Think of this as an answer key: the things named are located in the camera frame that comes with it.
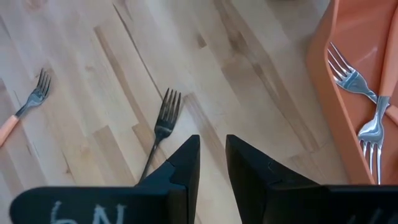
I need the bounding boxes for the orange-handled silver fork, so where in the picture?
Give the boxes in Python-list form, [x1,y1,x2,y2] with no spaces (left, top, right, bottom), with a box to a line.
[327,41,398,127]
[356,18,398,185]
[0,67,52,147]

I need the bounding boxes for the black fork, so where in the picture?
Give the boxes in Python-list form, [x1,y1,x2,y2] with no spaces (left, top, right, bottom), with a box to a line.
[137,87,183,185]

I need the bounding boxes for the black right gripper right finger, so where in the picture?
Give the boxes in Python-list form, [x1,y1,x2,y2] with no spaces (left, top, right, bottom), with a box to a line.
[226,134,326,224]

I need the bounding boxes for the orange plastic bin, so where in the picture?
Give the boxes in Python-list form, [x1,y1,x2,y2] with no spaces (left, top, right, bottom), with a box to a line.
[305,0,398,186]

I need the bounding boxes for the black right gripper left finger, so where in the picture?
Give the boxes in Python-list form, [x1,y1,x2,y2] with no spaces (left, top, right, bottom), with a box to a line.
[136,134,200,224]

